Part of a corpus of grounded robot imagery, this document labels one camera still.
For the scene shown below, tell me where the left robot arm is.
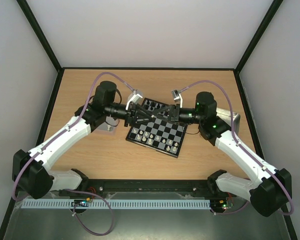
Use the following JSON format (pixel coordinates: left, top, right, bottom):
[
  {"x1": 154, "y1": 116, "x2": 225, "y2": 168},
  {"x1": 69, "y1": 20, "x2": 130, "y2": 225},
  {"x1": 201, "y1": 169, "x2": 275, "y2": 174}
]
[{"x1": 12, "y1": 81, "x2": 152, "y2": 199}]

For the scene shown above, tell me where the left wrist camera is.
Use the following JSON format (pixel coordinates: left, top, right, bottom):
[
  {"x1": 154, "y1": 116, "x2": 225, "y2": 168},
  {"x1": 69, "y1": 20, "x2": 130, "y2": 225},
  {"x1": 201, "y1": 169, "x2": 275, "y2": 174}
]
[{"x1": 125, "y1": 89, "x2": 144, "y2": 111}]

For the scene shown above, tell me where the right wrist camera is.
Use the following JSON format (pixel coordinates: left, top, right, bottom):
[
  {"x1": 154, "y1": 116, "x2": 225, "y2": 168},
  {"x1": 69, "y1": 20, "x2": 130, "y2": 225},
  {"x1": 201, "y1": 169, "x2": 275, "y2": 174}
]
[{"x1": 171, "y1": 89, "x2": 183, "y2": 108}]

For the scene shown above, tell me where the black metal frame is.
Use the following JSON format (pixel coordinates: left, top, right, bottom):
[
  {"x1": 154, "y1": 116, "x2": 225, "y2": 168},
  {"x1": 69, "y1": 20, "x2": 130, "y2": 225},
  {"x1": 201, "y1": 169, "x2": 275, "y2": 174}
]
[{"x1": 0, "y1": 0, "x2": 299, "y2": 240}]

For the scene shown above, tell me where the black white chessboard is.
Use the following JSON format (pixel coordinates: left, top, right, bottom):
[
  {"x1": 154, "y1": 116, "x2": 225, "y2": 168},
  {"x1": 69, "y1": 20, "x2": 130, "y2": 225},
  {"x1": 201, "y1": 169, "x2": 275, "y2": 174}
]
[{"x1": 125, "y1": 97, "x2": 188, "y2": 159}]

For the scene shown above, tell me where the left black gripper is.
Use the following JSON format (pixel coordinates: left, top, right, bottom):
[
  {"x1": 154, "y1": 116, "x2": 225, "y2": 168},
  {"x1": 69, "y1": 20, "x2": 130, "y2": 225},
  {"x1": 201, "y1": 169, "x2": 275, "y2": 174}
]
[{"x1": 105, "y1": 102, "x2": 154, "y2": 128}]

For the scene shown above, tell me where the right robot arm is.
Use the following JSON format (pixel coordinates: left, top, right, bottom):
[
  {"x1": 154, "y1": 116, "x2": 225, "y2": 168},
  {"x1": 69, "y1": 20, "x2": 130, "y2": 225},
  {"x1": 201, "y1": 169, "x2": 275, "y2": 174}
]
[{"x1": 152, "y1": 91, "x2": 292, "y2": 217}]

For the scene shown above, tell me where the left metal tray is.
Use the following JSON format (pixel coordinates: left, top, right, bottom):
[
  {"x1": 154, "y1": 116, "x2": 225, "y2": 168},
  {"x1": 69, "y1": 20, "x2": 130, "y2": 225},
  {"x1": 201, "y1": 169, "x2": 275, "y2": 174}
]
[{"x1": 93, "y1": 116, "x2": 120, "y2": 136}]

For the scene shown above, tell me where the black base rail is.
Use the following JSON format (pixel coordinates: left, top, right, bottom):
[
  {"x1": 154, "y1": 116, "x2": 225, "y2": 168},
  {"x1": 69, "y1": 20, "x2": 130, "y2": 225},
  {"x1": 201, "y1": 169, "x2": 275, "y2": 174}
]
[{"x1": 59, "y1": 178, "x2": 241, "y2": 198}]

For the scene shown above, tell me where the right metal tray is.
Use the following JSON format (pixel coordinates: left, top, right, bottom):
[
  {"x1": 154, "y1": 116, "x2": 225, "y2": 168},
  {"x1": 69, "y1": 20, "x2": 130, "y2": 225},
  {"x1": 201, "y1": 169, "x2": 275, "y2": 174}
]
[{"x1": 216, "y1": 107, "x2": 241, "y2": 135}]

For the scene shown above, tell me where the metal tray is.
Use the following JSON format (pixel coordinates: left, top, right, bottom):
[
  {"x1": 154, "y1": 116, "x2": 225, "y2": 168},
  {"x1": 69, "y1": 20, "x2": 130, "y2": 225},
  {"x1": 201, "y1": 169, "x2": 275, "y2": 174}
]
[
  {"x1": 216, "y1": 107, "x2": 241, "y2": 135},
  {"x1": 93, "y1": 116, "x2": 120, "y2": 136}
]

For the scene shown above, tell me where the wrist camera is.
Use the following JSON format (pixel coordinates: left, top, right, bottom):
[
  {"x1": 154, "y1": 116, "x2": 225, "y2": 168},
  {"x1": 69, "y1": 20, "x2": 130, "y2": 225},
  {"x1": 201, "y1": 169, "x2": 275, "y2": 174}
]
[
  {"x1": 171, "y1": 89, "x2": 183, "y2": 108},
  {"x1": 125, "y1": 89, "x2": 144, "y2": 111}
]

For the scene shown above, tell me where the light blue cable duct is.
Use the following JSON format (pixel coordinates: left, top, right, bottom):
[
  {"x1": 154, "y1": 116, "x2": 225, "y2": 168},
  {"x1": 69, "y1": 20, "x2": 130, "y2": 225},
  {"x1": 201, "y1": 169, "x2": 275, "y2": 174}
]
[{"x1": 20, "y1": 199, "x2": 211, "y2": 210}]

